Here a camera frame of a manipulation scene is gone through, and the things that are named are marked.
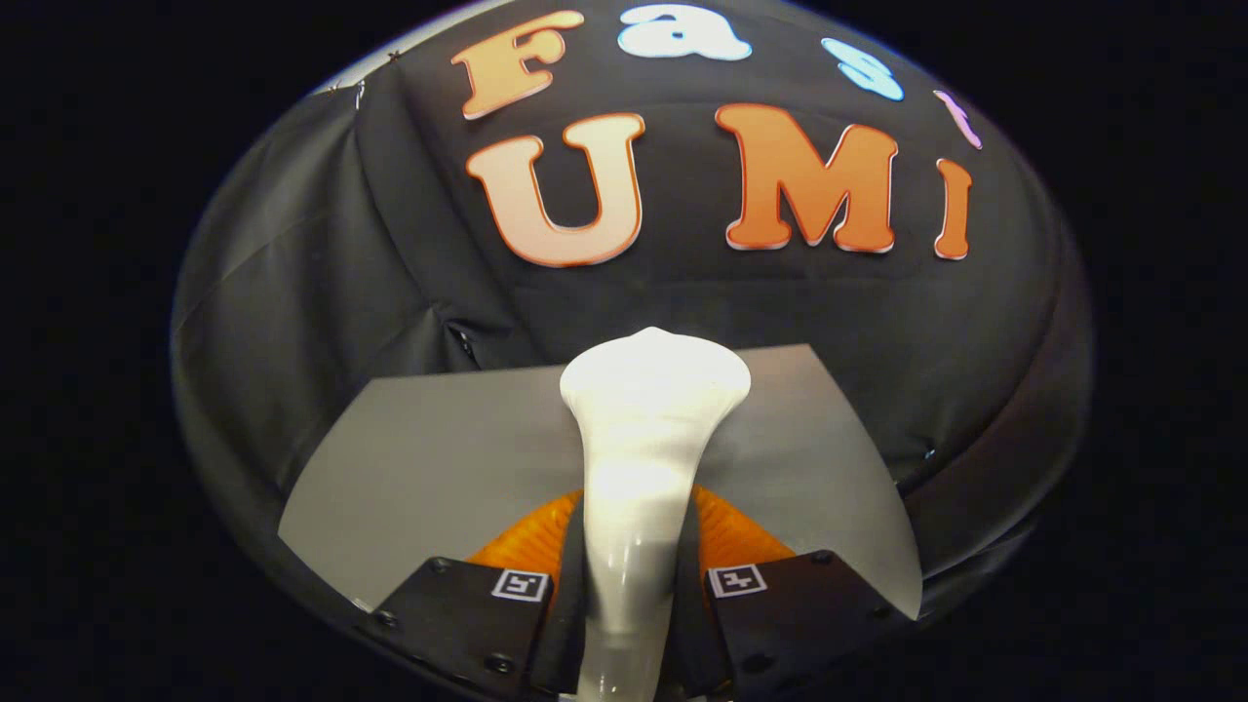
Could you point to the white garment steamer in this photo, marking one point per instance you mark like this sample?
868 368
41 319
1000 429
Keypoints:
639 458

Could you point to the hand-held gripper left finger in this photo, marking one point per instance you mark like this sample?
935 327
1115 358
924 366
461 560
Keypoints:
565 634

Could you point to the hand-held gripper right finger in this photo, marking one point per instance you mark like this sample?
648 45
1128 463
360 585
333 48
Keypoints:
694 634

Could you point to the grey drawer cabinet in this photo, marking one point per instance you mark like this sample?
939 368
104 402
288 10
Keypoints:
439 468

